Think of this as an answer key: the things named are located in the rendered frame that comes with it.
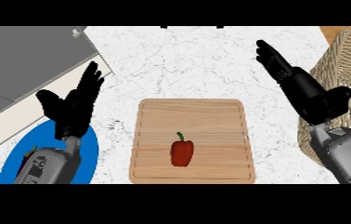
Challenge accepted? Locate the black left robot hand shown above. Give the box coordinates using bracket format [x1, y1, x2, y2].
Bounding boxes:
[34, 60, 106, 141]

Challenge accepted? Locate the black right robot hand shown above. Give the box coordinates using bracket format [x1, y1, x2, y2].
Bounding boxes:
[253, 39, 351, 126]

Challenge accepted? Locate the cream counter ledge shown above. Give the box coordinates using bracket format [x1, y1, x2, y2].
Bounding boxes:
[0, 51, 115, 146]

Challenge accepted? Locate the small white knob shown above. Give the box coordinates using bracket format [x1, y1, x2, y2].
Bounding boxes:
[70, 28, 85, 39]

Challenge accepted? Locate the grey flat appliance top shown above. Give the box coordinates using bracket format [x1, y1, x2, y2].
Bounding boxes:
[0, 26, 98, 113]

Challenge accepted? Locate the wooden cutting board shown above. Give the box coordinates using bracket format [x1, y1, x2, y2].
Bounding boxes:
[126, 98, 258, 185]

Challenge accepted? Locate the red bell pepper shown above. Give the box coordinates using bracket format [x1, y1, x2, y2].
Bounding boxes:
[168, 131, 196, 168]

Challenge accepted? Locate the wicker basket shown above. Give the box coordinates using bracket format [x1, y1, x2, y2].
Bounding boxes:
[296, 27, 351, 166]

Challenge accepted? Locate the blue round plate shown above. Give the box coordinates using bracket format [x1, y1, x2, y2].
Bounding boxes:
[0, 119, 100, 185]

